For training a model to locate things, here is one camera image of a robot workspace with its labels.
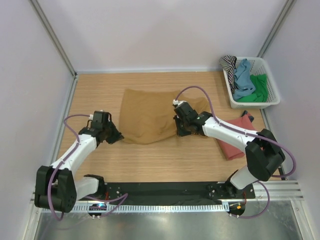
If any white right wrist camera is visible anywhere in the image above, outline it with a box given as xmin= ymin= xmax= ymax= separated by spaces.
xmin=172 ymin=99 xmax=187 ymax=108

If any red graphic tank top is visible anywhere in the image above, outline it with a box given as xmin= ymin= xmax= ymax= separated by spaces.
xmin=217 ymin=110 xmax=255 ymax=161

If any tan brown garment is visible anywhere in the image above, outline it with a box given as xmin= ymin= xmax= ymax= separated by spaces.
xmin=118 ymin=87 xmax=213 ymax=145

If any right aluminium frame post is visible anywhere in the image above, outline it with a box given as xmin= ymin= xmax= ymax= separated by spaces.
xmin=257 ymin=0 xmax=297 ymax=58

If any green garment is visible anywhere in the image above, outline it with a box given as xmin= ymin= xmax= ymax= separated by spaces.
xmin=236 ymin=74 xmax=269 ymax=103

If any striped black white garment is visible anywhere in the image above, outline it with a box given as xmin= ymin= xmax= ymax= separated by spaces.
xmin=219 ymin=55 xmax=237 ymax=94

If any aluminium slotted rail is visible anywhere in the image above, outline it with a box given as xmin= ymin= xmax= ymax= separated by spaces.
xmin=71 ymin=202 xmax=229 ymax=214

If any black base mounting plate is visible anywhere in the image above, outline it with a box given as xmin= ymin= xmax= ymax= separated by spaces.
xmin=105 ymin=181 xmax=256 ymax=205

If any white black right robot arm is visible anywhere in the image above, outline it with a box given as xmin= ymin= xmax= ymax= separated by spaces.
xmin=172 ymin=100 xmax=286 ymax=198

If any aluminium frame post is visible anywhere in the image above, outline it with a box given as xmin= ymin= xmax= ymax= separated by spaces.
xmin=257 ymin=0 xmax=297 ymax=58
xmin=28 ymin=0 xmax=77 ymax=78

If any white perforated plastic basket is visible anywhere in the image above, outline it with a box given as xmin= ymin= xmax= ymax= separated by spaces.
xmin=219 ymin=55 xmax=280 ymax=109

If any light blue garment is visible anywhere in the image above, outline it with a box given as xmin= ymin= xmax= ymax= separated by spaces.
xmin=232 ymin=58 xmax=256 ymax=101

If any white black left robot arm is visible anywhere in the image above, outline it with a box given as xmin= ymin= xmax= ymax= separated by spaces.
xmin=34 ymin=110 xmax=124 ymax=214

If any left aluminium frame post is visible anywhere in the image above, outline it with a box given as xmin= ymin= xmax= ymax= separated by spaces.
xmin=28 ymin=0 xmax=77 ymax=78

